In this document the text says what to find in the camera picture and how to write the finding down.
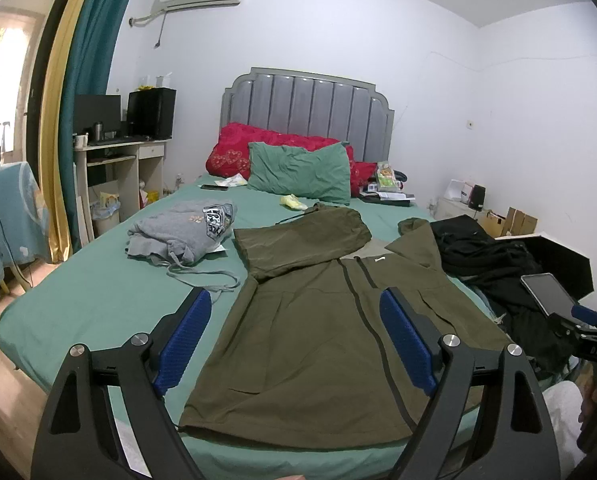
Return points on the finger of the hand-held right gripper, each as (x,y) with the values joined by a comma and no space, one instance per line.
(586,314)
(563,324)

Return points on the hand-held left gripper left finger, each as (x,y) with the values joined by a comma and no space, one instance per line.
(186,337)

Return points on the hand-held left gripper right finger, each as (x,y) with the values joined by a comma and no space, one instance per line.
(406,340)

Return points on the olive green jacket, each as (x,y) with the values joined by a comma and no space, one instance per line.
(308,340)

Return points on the pile of black clothes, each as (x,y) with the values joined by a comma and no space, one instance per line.
(498,270)

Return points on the person's right hand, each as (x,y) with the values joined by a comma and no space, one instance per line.
(588,410)

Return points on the grey tablet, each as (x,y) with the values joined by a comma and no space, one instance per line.
(548,295)

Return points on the person's white trousers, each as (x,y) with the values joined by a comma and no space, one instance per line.
(563,430)

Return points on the bed with green sheet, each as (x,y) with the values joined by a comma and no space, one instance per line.
(103,290)

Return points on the grey printed hoodie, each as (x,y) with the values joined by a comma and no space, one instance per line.
(183,232)

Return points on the brown cardboard box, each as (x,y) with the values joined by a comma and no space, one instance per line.
(493,222)
(522,221)

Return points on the white nightstand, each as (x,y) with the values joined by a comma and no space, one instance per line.
(453,210)

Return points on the stack of dark books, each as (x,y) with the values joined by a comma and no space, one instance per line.
(386,197)

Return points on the trash bin with bag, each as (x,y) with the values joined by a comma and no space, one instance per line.
(106,217)

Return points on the black phone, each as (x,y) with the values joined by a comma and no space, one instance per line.
(214,187)

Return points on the small black speaker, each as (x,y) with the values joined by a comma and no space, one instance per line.
(476,197)

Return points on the white paper packet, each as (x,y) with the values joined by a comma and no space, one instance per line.
(233,180)

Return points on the green snack bag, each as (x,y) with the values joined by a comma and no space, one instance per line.
(386,174)

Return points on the yellow-green small cloth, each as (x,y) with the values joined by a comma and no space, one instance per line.
(292,202)

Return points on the beige computer desk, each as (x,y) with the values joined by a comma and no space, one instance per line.
(126,175)

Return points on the green pillow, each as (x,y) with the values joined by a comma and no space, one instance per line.
(298,172)

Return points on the white mug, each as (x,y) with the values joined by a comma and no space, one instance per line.
(81,141)

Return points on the metal cup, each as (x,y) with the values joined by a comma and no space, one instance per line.
(99,131)

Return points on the black speaker box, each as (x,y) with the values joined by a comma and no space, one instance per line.
(151,112)

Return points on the yellow curtain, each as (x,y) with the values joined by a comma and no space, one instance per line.
(58,135)

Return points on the black computer monitor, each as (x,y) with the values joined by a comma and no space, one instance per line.
(97,115)

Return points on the grey padded headboard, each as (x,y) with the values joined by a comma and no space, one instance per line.
(308,105)

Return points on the teal curtain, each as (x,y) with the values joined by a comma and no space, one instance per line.
(93,85)

